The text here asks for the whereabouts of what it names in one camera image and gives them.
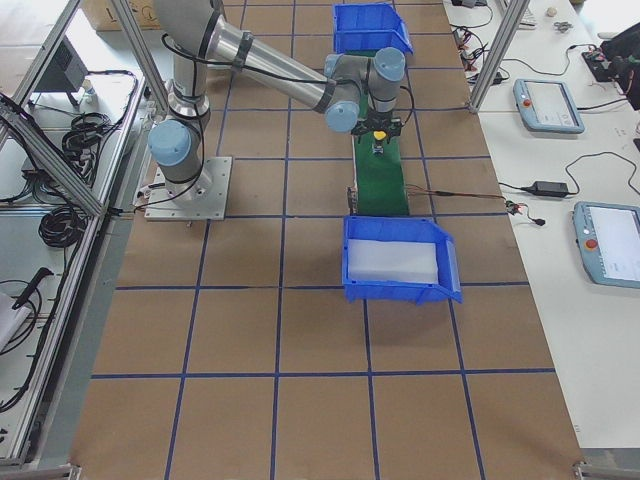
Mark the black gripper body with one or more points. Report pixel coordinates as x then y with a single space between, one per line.
378 148

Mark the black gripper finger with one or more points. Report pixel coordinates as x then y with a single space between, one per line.
392 130
361 132

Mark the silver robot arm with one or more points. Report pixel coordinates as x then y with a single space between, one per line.
356 95

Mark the green conveyor belt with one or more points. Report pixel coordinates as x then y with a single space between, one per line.
379 185

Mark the blue bin left side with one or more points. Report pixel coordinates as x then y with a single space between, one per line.
369 27

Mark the blue bin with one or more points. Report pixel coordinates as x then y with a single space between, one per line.
408 229
369 27

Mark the blue bin right side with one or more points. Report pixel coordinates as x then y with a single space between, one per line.
408 229

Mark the white foam pad right bin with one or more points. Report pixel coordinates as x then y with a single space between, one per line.
410 262

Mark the teach pendant near left bin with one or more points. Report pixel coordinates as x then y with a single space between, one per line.
547 106

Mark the teach pendant bin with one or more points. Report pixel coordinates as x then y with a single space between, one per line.
607 236
547 106

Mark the black power adapter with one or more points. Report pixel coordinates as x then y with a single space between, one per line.
550 189

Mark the teach pendant near right bin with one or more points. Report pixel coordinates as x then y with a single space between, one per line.
607 236

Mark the black control box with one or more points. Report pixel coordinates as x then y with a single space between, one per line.
65 73

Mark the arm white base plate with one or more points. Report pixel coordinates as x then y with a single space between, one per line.
207 199

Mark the aluminium frame post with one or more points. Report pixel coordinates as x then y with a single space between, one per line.
503 38

